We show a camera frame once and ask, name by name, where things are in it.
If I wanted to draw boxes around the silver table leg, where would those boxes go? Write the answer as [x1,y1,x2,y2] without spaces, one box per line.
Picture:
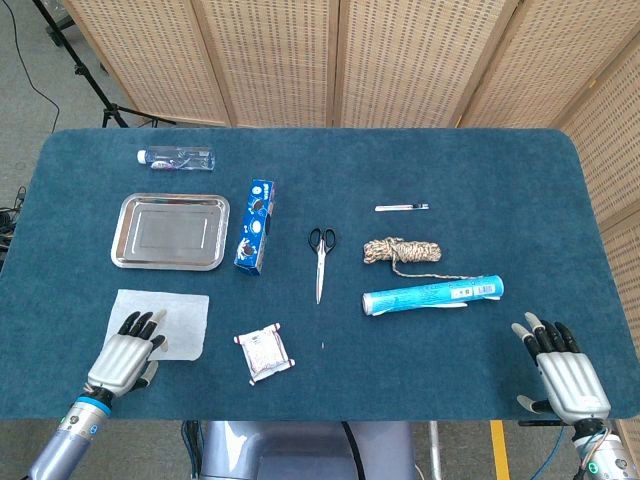
[428,420,445,480]

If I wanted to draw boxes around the white red snack packet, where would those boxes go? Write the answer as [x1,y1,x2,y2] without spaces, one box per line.
[232,322,296,387]

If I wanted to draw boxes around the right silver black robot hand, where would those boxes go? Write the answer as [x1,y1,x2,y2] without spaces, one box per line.
[510,311,612,421]

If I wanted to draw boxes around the blue table mat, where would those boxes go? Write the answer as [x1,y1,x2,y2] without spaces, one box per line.
[0,127,640,422]

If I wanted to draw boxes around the black handled scissors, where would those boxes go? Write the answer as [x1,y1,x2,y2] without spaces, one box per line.
[307,227,338,305]

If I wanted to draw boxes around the beige speckled rope bundle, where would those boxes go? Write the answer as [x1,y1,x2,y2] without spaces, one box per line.
[362,236,489,282]

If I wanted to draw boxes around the blue cling film roll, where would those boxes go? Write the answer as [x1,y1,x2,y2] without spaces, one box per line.
[361,273,505,318]

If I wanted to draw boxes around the black tripod stand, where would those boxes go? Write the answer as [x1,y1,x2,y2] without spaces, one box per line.
[32,0,177,129]

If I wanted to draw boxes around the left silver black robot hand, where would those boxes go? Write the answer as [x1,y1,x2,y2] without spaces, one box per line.
[85,309,169,399]

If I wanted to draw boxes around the white paper sheet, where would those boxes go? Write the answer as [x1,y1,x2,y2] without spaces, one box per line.
[102,288,211,362]

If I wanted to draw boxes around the rattan folding screen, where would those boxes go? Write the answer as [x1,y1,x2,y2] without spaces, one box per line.
[62,0,640,480]

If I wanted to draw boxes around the blue cookie box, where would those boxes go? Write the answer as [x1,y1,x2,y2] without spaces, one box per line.
[233,178,279,276]

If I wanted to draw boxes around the grey robot torso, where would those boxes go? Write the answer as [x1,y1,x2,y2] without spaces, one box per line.
[199,420,416,480]

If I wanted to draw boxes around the clear plastic water bottle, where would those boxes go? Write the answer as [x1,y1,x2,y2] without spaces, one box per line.
[136,145,217,172]

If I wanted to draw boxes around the silver black pen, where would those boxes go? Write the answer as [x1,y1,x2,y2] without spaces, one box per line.
[374,202,430,213]

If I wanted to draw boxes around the stainless steel tray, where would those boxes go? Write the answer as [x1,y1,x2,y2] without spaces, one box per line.
[110,192,231,272]

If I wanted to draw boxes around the black cable bundle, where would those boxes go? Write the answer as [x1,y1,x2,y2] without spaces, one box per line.
[0,185,27,254]

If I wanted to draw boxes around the thin black floor cable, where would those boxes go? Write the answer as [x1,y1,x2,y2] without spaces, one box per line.
[9,0,62,134]

